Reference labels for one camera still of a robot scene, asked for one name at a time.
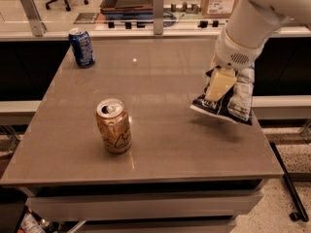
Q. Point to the left metal glass bracket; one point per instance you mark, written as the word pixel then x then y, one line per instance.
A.
pixel 37 26

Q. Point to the blue pepsi can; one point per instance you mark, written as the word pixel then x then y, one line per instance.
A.
pixel 81 47

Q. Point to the grey storage bin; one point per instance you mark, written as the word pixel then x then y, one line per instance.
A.
pixel 127 0

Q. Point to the blue chip bag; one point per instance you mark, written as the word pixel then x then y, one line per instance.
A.
pixel 236 105

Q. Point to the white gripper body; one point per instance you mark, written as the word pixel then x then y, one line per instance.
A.
pixel 233 52

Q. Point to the upper grey drawer front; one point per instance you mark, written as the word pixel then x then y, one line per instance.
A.
pixel 145 205

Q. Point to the middle metal glass bracket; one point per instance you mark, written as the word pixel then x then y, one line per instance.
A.
pixel 158 16

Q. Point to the black floor bar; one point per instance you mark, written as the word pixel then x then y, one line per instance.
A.
pixel 300 213

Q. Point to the lower grey drawer front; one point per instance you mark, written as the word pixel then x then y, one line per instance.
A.
pixel 193 226

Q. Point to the metal glass bracket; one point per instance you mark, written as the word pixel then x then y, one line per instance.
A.
pixel 37 26
pixel 158 16

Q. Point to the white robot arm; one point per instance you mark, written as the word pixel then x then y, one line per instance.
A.
pixel 242 39

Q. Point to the orange soda can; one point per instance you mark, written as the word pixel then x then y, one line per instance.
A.
pixel 113 123

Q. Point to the grey drawer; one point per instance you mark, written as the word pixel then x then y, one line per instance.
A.
pixel 193 226
pixel 145 205

